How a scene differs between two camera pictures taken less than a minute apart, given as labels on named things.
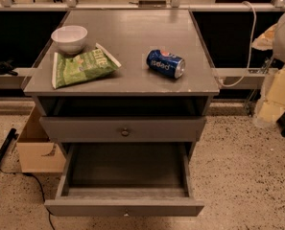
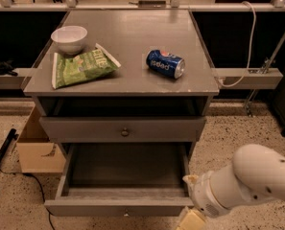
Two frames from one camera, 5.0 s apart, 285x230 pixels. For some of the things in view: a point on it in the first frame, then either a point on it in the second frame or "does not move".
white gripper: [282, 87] to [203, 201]
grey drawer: [125, 178] does not move
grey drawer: [123, 128] does not move
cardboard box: [36, 153] does not move
